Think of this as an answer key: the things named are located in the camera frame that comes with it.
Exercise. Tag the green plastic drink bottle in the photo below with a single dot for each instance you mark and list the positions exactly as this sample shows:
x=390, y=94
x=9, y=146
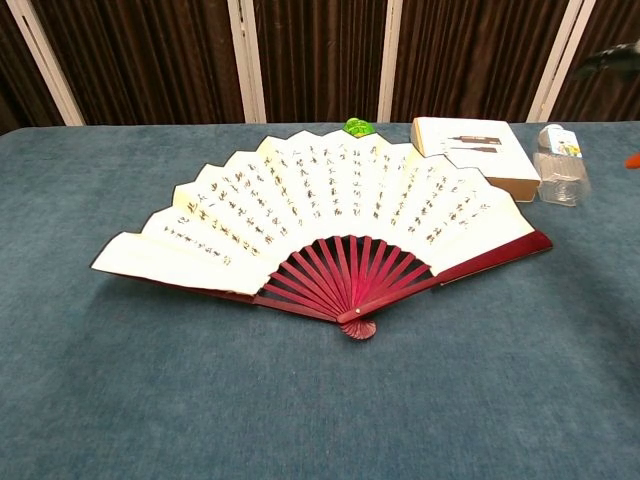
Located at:
x=357, y=127

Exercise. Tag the dark fabric partition panel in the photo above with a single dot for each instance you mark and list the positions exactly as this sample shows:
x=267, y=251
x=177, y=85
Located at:
x=475, y=55
x=600, y=100
x=150, y=60
x=20, y=85
x=320, y=60

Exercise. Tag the right black-fingered robot hand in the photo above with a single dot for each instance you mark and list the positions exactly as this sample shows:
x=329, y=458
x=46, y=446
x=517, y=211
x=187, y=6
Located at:
x=612, y=57

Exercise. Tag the blue felt table mat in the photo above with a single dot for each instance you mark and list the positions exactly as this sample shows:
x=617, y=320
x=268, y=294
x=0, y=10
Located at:
x=200, y=390

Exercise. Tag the white cardboard product box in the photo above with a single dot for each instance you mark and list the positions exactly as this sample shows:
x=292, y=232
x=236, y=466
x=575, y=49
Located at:
x=480, y=145

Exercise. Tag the white paper fan red ribs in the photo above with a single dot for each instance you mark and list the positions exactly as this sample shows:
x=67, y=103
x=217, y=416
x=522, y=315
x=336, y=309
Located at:
x=325, y=200

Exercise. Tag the clear plastic water bottle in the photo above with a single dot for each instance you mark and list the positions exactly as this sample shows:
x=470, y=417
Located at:
x=560, y=170

